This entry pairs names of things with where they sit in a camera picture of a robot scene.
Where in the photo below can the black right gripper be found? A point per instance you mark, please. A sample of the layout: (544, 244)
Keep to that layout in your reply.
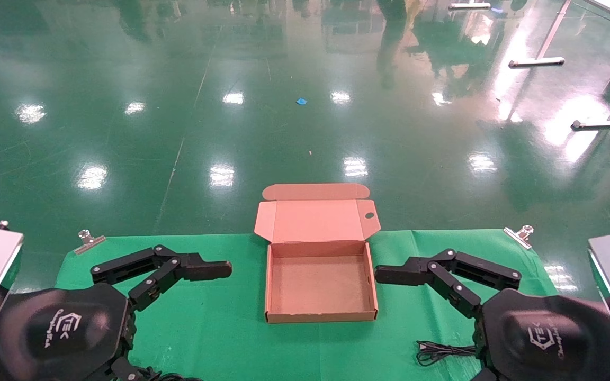
(548, 338)

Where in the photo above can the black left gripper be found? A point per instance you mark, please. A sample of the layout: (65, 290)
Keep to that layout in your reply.
(66, 333)

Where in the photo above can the open brown cardboard box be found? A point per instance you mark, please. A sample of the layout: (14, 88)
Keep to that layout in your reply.
(318, 286)

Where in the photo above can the silver binder clip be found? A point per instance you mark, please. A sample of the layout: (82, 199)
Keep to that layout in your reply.
(518, 236)
(89, 243)

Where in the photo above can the green table cloth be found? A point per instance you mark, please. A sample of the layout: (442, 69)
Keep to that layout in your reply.
(220, 328)

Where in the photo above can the white table foot bar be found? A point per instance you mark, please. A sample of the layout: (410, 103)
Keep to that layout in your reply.
(469, 6)

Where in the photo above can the white table leg frame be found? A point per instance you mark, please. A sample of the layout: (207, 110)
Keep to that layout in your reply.
(535, 62)
(607, 124)

